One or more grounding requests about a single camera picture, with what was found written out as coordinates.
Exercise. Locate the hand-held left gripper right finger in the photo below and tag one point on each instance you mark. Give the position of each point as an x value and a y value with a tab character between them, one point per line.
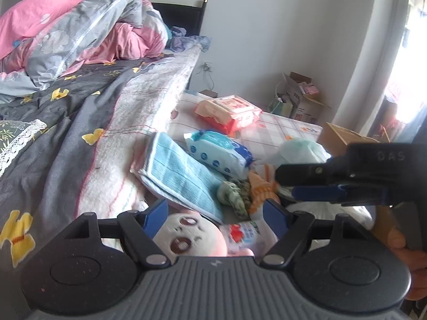
275	215

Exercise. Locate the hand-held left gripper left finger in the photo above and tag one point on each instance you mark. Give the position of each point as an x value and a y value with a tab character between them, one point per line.
155	215

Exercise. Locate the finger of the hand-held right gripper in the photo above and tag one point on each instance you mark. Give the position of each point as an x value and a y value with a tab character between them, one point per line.
310	175
317	195

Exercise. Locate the yogurt cup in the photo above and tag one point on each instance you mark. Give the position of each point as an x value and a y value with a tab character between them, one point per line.
247	235

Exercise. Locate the pink plush toy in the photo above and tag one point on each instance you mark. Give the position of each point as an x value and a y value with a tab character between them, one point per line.
196	236

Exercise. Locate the person's right hand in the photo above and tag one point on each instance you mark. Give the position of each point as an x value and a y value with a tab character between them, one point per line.
417	273

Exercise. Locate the white plastic bag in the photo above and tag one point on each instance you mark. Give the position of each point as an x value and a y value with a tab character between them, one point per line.
300	151

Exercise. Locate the orange print white cloth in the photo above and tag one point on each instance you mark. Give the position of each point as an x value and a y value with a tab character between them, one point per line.
262	190

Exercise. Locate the green white crumpled cloth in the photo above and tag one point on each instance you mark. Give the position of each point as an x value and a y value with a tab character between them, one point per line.
233	196

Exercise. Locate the light blue towel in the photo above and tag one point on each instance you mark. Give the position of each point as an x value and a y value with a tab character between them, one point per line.
180	176

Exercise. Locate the small open cardboard box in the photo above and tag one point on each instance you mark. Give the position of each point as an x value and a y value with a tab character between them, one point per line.
307	106

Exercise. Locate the white round bin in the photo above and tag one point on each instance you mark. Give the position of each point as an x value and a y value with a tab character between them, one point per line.
280	105

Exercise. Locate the blue white wet wipes pack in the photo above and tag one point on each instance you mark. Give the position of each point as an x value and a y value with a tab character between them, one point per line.
216	153

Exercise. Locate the pink packet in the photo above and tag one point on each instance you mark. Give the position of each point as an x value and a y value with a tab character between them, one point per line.
309	89

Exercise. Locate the pink wet wipes pack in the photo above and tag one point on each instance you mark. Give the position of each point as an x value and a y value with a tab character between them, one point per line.
230	110

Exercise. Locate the white curtain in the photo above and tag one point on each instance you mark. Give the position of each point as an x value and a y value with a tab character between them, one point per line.
370	56

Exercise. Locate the grey bedsheet with yellow flowers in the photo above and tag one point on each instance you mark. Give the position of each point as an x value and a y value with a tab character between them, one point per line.
50	160

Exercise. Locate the green leaf lace-trimmed cloth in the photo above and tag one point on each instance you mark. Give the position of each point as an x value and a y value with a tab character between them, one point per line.
13	136

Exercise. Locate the blue grey crumpled cloth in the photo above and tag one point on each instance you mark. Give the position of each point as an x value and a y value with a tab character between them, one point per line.
186	41

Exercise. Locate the pink grey floral quilt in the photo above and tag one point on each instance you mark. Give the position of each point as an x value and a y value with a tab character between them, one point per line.
66	40

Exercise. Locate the black headboard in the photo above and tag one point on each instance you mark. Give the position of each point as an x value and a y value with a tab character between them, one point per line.
180	15

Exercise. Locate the wall socket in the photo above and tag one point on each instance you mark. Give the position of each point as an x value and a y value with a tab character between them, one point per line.
207	66

